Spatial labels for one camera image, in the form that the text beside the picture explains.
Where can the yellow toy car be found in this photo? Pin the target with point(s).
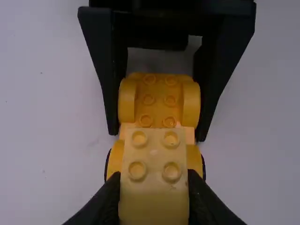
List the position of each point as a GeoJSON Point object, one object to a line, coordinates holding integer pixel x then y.
{"type": "Point", "coordinates": [154, 154]}

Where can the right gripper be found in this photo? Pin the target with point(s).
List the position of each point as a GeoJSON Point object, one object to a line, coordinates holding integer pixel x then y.
{"type": "Point", "coordinates": [159, 23]}

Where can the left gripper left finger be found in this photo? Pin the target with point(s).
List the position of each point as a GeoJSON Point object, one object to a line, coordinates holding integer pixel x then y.
{"type": "Point", "coordinates": [103, 206]}

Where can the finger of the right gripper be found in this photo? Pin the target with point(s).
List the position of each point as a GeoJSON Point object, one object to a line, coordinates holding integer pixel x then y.
{"type": "Point", "coordinates": [222, 70]}

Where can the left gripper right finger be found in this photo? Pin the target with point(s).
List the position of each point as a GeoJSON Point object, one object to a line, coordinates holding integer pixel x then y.
{"type": "Point", "coordinates": [206, 206]}

